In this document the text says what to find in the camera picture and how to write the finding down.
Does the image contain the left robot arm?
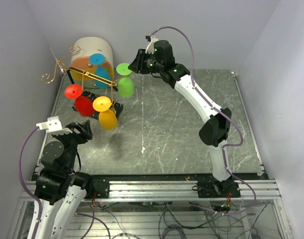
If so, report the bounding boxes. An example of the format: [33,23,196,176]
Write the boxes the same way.
[27,120,94,239]

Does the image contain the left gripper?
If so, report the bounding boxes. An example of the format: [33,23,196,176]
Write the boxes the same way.
[53,119,92,171]

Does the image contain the cylindrical drum container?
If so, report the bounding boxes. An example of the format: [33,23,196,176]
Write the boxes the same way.
[69,37,114,89]

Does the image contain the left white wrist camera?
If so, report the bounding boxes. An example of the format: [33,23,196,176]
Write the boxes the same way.
[36,116,72,135]

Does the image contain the gold black wine glass rack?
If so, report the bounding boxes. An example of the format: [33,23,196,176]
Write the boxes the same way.
[41,45,124,122]

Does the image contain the blue wine glass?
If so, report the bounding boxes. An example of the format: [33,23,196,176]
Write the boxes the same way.
[89,53,110,89]

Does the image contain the green wine glass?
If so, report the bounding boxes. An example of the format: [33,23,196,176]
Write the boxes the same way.
[116,63,134,98]

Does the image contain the aluminium frame rail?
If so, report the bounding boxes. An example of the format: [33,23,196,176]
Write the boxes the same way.
[17,179,282,203]

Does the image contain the yellow wine glass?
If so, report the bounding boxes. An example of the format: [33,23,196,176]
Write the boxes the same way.
[93,96,118,130]

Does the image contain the loose wires under table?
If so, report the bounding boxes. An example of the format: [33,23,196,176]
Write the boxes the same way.
[74,199,270,239]

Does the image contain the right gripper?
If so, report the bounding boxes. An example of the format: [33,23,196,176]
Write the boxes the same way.
[128,49,163,75]

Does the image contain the red wine glass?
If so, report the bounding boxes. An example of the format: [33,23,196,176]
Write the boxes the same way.
[64,84,95,117]

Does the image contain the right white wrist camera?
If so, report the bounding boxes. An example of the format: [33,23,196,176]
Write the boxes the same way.
[145,35,159,54]

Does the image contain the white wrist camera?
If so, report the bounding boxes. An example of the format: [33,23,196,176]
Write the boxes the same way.
[145,35,159,54]
[36,116,72,135]

